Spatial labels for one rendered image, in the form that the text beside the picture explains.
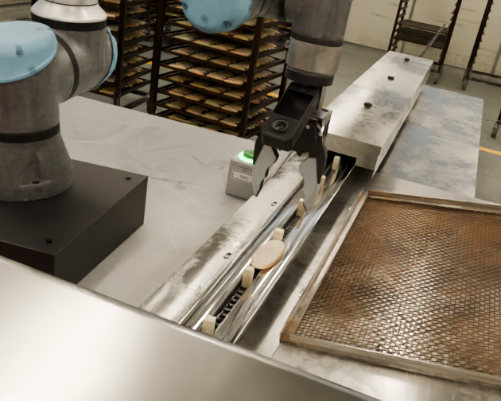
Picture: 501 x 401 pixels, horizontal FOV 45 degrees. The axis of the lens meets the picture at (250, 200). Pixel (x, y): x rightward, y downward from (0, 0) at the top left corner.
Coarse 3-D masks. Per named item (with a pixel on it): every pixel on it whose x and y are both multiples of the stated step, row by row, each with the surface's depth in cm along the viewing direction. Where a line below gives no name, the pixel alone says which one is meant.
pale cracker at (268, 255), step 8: (272, 240) 99; (264, 248) 96; (272, 248) 96; (280, 248) 97; (256, 256) 93; (264, 256) 93; (272, 256) 94; (280, 256) 95; (256, 264) 92; (264, 264) 92; (272, 264) 93
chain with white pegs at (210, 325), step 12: (444, 24) 429; (336, 156) 137; (336, 168) 137; (324, 180) 132; (300, 204) 112; (300, 216) 113; (276, 228) 100; (288, 228) 108; (252, 276) 88; (240, 288) 88; (228, 312) 83; (204, 324) 75; (216, 324) 80
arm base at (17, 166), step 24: (0, 144) 86; (24, 144) 87; (48, 144) 89; (0, 168) 87; (24, 168) 88; (48, 168) 90; (72, 168) 96; (0, 192) 88; (24, 192) 88; (48, 192) 90
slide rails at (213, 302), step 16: (336, 176) 131; (320, 192) 122; (288, 208) 112; (272, 224) 106; (304, 224) 108; (256, 240) 100; (288, 240) 101; (240, 272) 90; (272, 272) 92; (224, 288) 86; (256, 288) 87; (208, 304) 82; (240, 304) 83; (192, 320) 78; (224, 320) 79; (224, 336) 76
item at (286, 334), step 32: (384, 192) 112; (352, 224) 102; (384, 224) 102; (416, 224) 102; (448, 224) 102; (480, 224) 102; (352, 256) 91; (448, 256) 91; (352, 288) 82; (480, 288) 82; (288, 320) 73; (320, 320) 75; (416, 320) 75; (448, 320) 75; (352, 352) 68; (480, 352) 69; (480, 384) 64
